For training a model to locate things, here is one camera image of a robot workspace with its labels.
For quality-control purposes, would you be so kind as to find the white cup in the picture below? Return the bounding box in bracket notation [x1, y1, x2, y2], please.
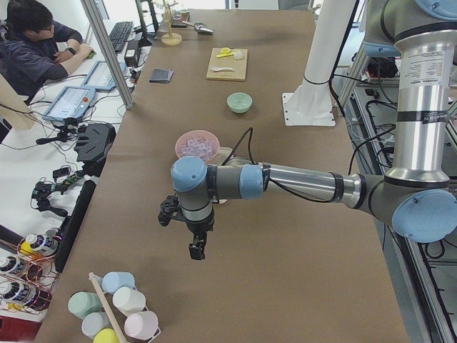
[112, 287, 146, 317]

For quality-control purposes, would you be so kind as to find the copper wire bottle basket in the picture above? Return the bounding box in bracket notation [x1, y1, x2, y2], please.
[1, 234, 59, 315]

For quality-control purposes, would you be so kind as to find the pink cup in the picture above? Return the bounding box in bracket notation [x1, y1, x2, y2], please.
[124, 311, 161, 340]

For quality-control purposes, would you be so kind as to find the mint green cup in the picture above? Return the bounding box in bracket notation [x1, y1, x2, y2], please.
[68, 292, 102, 319]

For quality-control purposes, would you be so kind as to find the yellow cup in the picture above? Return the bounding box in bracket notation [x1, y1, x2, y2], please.
[93, 328, 119, 343]

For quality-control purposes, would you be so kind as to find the metal ice scoop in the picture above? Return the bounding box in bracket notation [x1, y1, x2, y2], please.
[183, 21, 214, 35]

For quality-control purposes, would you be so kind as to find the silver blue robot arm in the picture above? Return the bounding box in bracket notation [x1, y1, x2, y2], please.
[158, 1, 456, 260]

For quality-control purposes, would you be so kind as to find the grey folded cloth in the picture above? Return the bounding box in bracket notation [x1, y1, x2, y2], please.
[149, 68, 174, 84]

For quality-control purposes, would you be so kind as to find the teach pendant tablet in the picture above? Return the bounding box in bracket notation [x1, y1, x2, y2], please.
[42, 86, 96, 121]
[81, 61, 116, 92]

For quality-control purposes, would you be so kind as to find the cream serving tray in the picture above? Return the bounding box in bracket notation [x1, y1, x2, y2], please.
[211, 146, 232, 166]

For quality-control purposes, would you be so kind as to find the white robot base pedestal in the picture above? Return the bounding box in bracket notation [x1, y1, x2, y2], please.
[282, 0, 358, 126]

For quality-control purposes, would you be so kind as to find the white ceramic spoon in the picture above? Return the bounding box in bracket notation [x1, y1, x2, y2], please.
[210, 66, 235, 72]

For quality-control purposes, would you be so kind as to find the near teach pendant tablet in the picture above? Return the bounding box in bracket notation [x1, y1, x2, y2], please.
[42, 86, 96, 121]

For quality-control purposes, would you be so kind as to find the black keyboard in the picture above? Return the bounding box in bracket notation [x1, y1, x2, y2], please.
[109, 21, 134, 53]

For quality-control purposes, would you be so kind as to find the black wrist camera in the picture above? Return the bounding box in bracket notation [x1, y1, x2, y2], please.
[158, 195, 185, 227]

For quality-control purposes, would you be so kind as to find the wooden mug tree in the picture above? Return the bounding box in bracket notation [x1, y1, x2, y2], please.
[161, 0, 182, 46]

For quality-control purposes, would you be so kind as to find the mint green bowl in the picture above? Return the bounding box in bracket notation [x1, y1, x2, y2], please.
[226, 92, 253, 114]

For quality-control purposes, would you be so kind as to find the far teach pendant tablet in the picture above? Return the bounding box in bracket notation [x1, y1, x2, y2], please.
[81, 61, 116, 92]

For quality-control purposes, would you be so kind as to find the yellow plastic knife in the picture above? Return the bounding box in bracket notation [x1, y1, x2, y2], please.
[216, 52, 234, 58]

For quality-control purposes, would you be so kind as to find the wooden cutting board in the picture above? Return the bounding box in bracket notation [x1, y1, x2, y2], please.
[206, 48, 248, 81]

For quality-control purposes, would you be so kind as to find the pink bowl of ice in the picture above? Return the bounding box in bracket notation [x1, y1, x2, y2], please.
[174, 129, 220, 162]

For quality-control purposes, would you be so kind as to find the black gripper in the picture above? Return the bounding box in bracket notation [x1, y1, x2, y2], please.
[186, 213, 214, 260]

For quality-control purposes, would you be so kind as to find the aluminium frame post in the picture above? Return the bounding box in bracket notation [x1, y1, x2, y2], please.
[81, 0, 134, 109]

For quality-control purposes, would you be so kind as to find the seated person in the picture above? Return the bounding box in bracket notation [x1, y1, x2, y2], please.
[1, 1, 93, 104]

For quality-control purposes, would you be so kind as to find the grey blue cup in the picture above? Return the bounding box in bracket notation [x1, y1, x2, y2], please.
[81, 312, 110, 339]

